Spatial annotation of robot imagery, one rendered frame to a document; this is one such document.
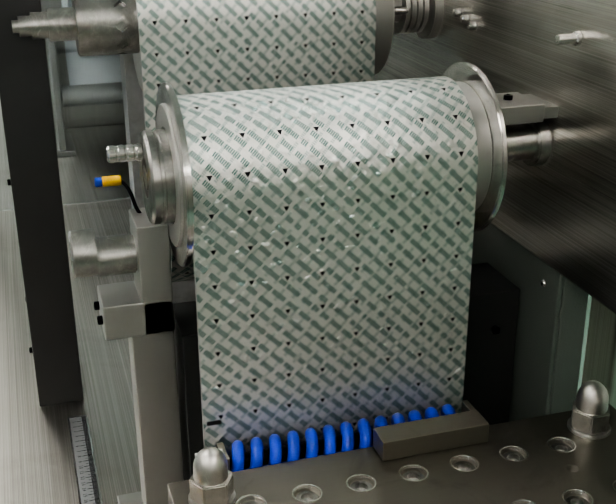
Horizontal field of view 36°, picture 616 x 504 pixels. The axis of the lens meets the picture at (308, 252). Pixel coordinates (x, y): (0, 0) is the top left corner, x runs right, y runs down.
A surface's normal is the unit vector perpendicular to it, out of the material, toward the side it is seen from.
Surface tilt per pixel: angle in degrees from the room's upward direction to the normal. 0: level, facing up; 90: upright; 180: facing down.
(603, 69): 90
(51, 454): 0
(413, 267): 90
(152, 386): 90
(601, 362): 90
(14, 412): 0
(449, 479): 0
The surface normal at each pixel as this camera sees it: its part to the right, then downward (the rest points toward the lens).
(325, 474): 0.00, -0.92
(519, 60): -0.96, 0.11
